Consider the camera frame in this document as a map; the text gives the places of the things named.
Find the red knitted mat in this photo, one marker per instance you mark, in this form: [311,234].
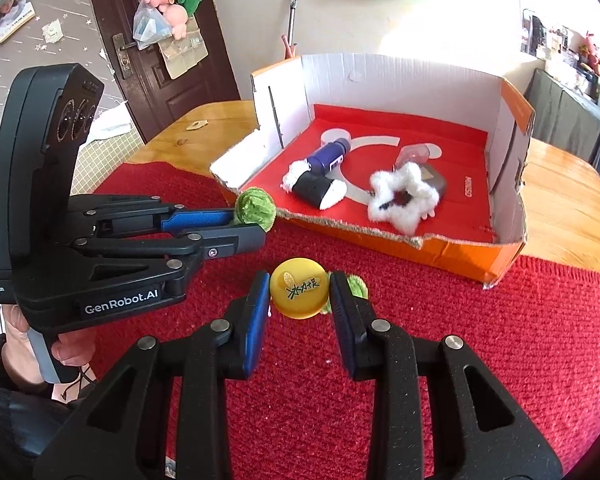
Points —
[480,360]

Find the brown paper sheets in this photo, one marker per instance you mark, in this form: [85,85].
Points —
[180,55]

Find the dark brown door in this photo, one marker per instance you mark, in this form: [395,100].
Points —
[220,60]

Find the small tag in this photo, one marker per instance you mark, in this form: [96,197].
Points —
[197,124]

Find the picture card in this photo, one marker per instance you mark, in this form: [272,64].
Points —
[12,12]

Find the small pink bottle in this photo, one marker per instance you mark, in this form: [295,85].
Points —
[415,152]

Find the black roll with white tissue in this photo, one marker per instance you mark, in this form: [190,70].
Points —
[312,187]

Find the pink stick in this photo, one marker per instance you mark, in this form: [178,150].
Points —
[287,47]

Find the blue-grey tablecloth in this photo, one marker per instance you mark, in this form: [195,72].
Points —
[570,120]

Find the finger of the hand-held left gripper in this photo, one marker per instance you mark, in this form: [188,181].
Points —
[200,220]
[230,247]

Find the person's left forearm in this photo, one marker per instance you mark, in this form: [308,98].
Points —
[10,425]

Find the orange and white cardboard box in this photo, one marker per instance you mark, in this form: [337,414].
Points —
[405,80]

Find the person's left hand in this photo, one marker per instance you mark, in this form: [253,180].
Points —
[17,350]

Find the grey pole with orange tip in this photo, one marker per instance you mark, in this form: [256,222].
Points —
[293,15]

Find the red liner with white print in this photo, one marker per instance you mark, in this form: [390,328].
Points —
[460,160]

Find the white fluffy star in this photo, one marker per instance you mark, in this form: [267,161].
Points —
[425,195]

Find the grey case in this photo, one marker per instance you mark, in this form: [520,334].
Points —
[437,177]

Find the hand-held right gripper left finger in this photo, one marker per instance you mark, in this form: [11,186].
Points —
[257,320]

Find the row of cosmetic bottles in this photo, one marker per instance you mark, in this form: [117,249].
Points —
[570,45]

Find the green yarn ball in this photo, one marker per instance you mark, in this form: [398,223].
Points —
[257,205]
[357,285]

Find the clear plastic bag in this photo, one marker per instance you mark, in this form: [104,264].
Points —
[150,27]

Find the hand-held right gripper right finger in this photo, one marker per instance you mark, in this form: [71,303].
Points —
[342,320]

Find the purple bottle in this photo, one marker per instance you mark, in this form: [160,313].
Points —
[330,155]

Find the pink plush toy on dresser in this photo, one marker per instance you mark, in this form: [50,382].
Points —
[591,52]

